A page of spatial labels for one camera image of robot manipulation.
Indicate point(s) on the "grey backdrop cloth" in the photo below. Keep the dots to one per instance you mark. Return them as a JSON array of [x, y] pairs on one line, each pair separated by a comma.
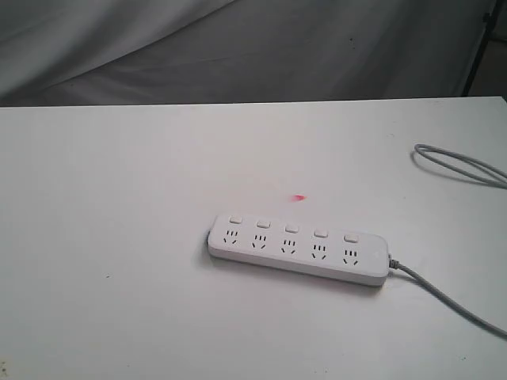
[[56, 53]]

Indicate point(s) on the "black tripod stand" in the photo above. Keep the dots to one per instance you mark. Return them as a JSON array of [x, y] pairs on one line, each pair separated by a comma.
[[489, 20]]

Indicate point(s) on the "white five-outlet power strip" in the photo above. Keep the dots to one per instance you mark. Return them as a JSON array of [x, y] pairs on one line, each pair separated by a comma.
[[318, 251]]

